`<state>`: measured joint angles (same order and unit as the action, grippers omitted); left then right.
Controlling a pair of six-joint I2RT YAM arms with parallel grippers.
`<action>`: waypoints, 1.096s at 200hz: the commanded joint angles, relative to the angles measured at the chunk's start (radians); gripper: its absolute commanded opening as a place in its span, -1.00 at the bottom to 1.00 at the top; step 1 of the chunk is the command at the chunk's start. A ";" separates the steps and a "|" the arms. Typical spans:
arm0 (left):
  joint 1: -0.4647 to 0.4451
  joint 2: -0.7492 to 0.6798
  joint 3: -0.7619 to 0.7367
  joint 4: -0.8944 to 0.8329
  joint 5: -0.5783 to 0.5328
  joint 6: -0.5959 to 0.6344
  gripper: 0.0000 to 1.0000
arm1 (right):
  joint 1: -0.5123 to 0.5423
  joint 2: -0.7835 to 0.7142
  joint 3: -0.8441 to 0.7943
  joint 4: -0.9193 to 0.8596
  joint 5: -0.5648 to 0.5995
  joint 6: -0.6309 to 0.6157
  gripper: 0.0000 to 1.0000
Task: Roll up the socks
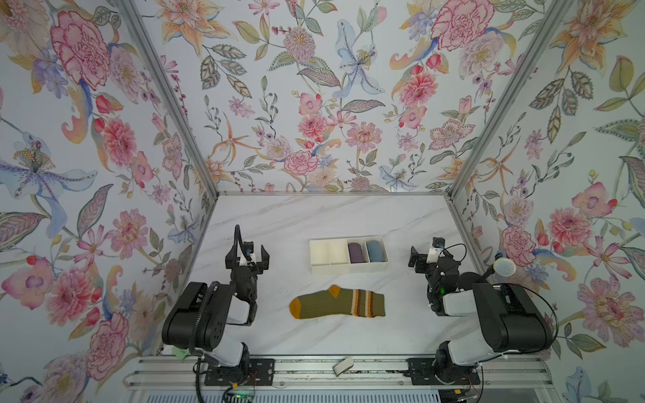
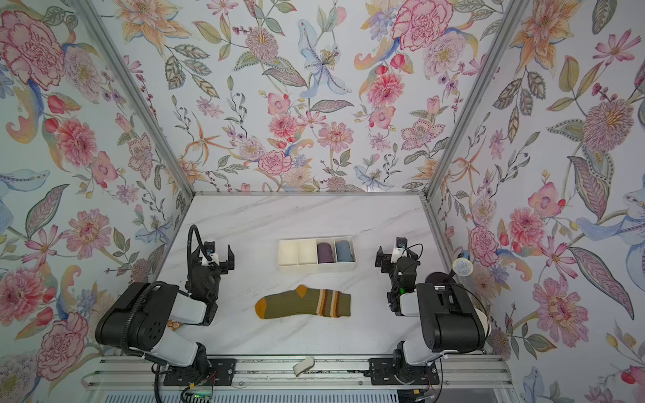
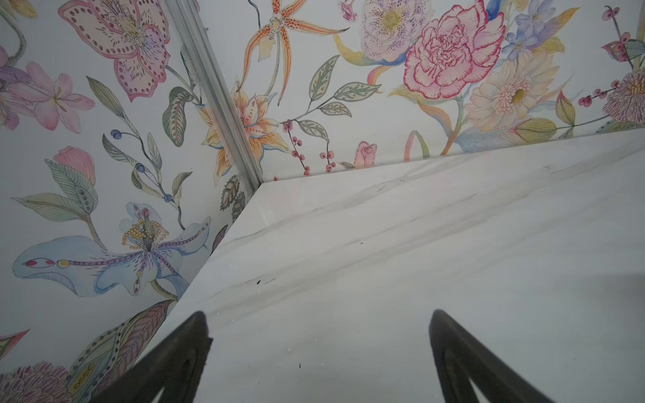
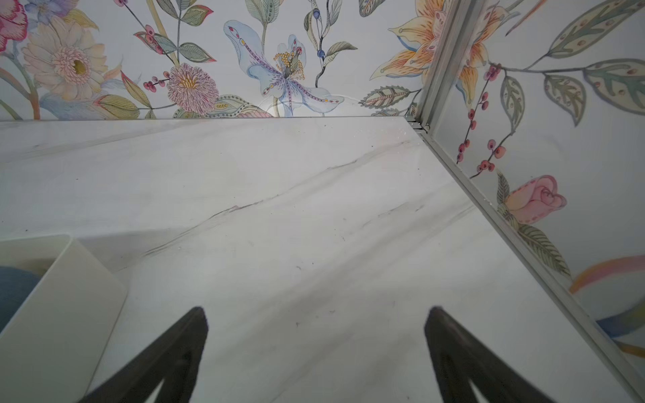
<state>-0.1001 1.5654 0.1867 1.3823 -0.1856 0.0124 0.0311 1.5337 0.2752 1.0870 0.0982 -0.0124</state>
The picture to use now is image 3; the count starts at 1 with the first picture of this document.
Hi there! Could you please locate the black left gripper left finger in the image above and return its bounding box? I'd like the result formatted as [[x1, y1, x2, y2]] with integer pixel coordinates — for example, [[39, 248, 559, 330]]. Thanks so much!
[[92, 312, 213, 402]]

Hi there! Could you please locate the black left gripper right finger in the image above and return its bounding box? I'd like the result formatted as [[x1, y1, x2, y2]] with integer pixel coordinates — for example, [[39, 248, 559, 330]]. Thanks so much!
[[428, 310, 551, 402]]

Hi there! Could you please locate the aluminium corner frame post left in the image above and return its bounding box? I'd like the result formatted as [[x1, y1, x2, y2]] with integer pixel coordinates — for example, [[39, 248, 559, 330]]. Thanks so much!
[[166, 0, 263, 192]]

